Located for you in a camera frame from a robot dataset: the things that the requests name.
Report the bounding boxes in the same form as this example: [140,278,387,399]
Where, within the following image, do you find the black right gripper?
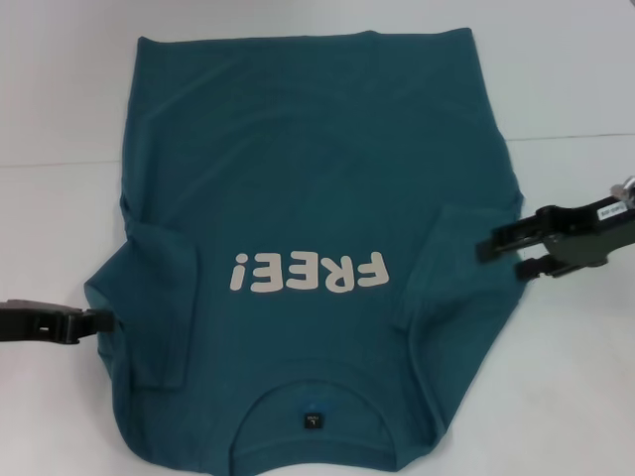
[475,192,635,283]

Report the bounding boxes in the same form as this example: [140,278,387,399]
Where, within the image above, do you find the teal blue printed t-shirt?
[81,29,528,445]

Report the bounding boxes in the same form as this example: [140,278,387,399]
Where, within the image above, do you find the right gripper connector cable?
[609,174,635,210]

